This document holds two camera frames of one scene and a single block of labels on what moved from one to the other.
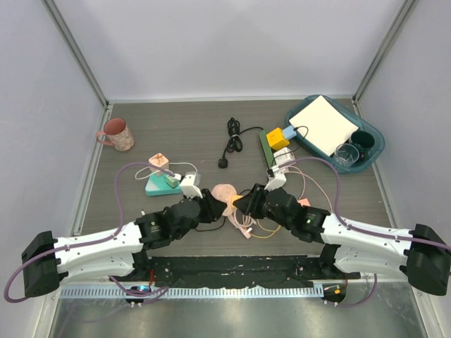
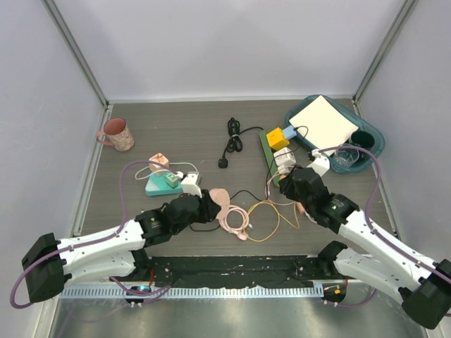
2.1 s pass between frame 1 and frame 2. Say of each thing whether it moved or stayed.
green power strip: stayed
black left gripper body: stayed
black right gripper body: moved
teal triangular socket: stayed
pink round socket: moved
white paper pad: stayed
